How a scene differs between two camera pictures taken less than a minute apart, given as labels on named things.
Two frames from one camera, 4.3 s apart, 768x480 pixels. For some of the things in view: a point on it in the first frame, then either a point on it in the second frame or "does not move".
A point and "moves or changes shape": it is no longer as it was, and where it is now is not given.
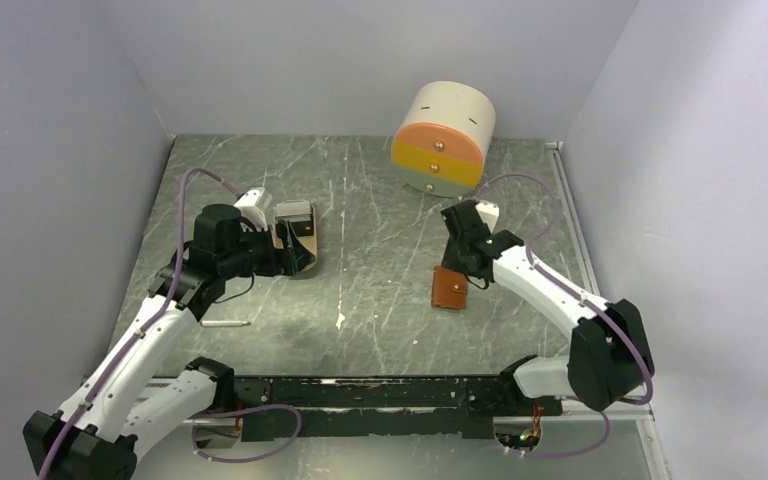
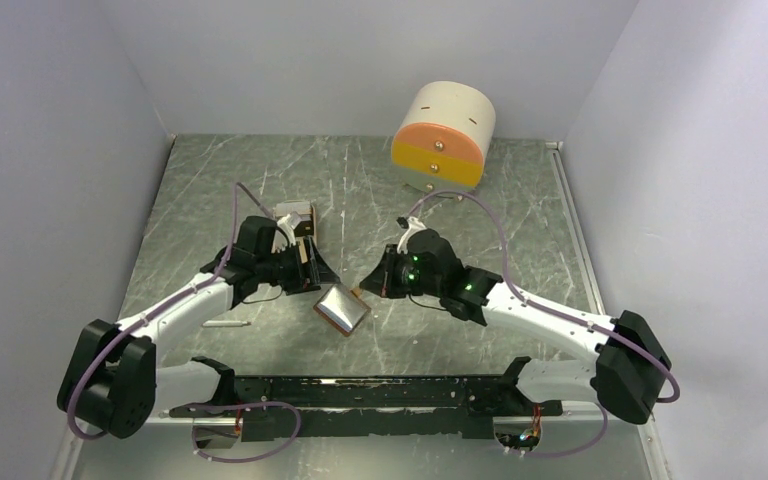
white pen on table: [224, 323] does not move
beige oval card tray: [283, 211] does not move
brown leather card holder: [449, 289] moves or changes shape
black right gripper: [449, 259] -> [382, 280]
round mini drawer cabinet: [442, 138] does not move
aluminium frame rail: [558, 157] does not move
